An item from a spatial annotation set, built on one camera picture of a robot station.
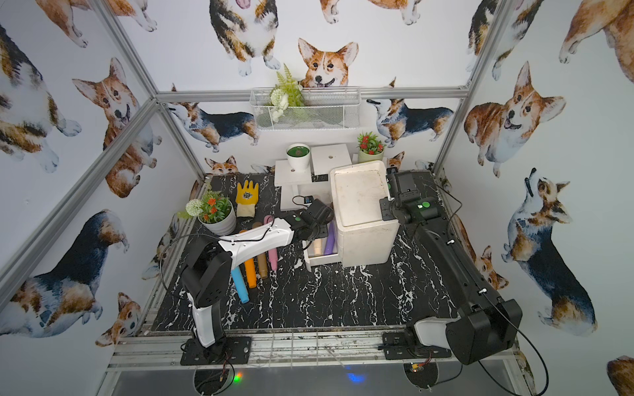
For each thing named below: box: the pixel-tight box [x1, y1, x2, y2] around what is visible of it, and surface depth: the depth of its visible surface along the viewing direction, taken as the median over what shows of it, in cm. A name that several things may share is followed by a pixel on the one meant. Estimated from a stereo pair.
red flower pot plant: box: [355, 131, 387, 163], surface depth 97 cm
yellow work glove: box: [235, 179, 260, 218], surface depth 112 cm
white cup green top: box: [285, 142, 312, 173], surface depth 100 cm
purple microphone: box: [323, 221, 336, 255], surface depth 94 cm
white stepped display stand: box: [274, 143, 353, 212], surface depth 101 cm
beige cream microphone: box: [312, 238, 322, 256], surface depth 87 cm
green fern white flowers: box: [267, 62, 305, 123], surface depth 84 cm
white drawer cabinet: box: [330, 160, 400, 268], surface depth 83 cm
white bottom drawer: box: [302, 220, 343, 272], surface depth 88 cm
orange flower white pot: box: [176, 189, 237, 236], surface depth 93 cm
